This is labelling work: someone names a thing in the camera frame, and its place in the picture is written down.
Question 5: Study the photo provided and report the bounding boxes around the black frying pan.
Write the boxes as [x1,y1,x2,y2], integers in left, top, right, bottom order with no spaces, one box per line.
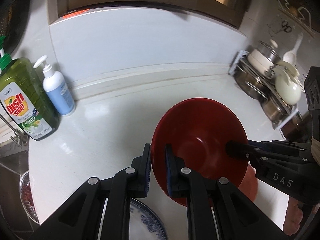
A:
[1,0,30,54]

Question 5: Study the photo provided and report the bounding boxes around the red and black bowl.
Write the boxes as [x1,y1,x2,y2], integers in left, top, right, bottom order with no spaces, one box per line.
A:
[151,98,248,193]

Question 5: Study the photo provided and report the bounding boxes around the green dish soap bottle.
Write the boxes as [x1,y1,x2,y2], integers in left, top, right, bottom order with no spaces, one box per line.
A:
[1,36,59,141]

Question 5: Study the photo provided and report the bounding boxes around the person's right hand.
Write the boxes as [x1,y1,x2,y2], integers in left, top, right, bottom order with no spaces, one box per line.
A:
[283,197,303,236]

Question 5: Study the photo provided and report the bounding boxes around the white metal pot rack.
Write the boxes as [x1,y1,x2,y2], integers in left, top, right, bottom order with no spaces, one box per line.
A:
[228,50,299,129]

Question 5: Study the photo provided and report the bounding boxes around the upper stainless steel pot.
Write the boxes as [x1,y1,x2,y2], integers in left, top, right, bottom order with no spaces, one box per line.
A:
[234,66,268,101]

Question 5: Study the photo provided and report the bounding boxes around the white pot with glass lid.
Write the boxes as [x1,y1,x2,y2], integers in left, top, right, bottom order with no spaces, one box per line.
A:
[247,39,280,76]

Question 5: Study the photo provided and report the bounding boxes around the large blue floral plate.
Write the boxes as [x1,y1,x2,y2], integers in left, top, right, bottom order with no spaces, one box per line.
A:
[129,198,168,240]

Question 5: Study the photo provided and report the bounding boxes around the stainless steel pot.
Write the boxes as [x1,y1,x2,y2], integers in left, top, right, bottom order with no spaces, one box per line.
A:
[234,66,268,101]
[260,97,292,124]

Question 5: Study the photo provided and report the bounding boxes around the metal strainer in sink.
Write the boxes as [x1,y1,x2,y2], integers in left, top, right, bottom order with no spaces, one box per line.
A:
[19,171,40,225]

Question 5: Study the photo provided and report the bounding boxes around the small chrome water faucet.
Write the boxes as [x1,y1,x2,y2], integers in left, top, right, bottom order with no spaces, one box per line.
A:
[0,114,29,147]

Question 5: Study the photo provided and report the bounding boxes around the stainless steel sink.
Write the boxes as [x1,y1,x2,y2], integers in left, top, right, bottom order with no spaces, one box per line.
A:
[1,140,40,239]

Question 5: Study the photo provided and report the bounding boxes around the cream ceramic jug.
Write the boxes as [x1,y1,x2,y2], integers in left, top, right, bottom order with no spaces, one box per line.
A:
[273,60,304,105]

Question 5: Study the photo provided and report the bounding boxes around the black scissors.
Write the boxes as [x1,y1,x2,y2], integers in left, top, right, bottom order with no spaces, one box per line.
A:
[276,20,292,34]

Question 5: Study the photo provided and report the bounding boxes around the white plastic rice spoon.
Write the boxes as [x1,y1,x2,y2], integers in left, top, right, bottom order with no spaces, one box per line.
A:
[283,33,304,65]

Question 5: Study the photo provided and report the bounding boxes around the pink bowl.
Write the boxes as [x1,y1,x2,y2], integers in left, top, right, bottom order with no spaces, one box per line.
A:
[238,163,258,202]

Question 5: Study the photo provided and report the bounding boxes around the lower stainless steel pot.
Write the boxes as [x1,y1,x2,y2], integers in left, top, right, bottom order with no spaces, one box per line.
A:
[260,97,292,124]

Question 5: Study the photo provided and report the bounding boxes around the white blue pump bottle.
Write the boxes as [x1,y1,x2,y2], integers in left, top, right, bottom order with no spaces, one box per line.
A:
[33,55,75,116]

